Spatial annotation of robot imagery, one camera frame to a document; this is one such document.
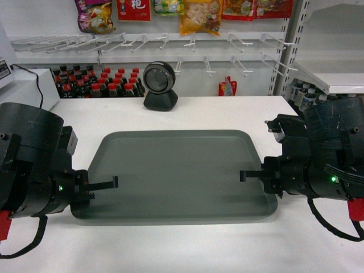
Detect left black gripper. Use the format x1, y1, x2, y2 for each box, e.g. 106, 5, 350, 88
48, 169, 118, 213

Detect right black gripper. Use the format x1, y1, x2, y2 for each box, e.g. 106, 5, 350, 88
239, 156, 312, 197

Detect white checkout counter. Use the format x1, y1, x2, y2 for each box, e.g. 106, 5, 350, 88
1, 96, 363, 272

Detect small red packet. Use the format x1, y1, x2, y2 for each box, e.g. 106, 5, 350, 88
218, 76, 237, 96

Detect red capped cola bottles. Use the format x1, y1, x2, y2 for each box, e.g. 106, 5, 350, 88
51, 65, 146, 98

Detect black round barcode scanner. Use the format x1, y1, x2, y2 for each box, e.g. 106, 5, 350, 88
143, 61, 178, 111

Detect white peg hook rack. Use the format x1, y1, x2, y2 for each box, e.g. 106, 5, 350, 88
10, 32, 294, 76

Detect white cash drawer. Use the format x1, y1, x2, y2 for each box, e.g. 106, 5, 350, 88
1, 68, 60, 110

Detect white side shelf unit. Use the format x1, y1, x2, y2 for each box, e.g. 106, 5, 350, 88
274, 1, 363, 99

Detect white cash register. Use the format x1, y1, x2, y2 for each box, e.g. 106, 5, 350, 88
0, 23, 18, 88

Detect red snack bag right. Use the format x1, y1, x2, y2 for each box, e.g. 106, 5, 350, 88
222, 0, 294, 21

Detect red snack bag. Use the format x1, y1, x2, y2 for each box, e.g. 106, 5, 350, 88
222, 0, 294, 21
116, 0, 151, 22

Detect yellow snack bag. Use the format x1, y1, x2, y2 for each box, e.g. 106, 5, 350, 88
179, 0, 223, 36

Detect purple snack bag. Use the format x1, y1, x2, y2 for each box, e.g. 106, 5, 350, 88
75, 0, 115, 34

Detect green snack bag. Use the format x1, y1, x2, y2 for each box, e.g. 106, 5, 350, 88
153, 0, 184, 16

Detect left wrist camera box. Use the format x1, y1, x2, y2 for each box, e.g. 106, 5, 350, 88
59, 126, 78, 156

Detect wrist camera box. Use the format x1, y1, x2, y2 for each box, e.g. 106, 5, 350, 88
59, 126, 78, 156
265, 114, 311, 158

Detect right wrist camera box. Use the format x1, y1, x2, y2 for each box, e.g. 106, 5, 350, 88
265, 114, 311, 158

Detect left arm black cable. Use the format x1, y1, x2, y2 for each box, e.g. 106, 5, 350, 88
0, 214, 48, 259

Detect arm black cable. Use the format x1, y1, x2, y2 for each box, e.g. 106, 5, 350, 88
0, 214, 48, 259
307, 197, 364, 242

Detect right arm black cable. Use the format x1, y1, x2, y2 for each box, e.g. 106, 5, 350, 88
307, 197, 364, 242

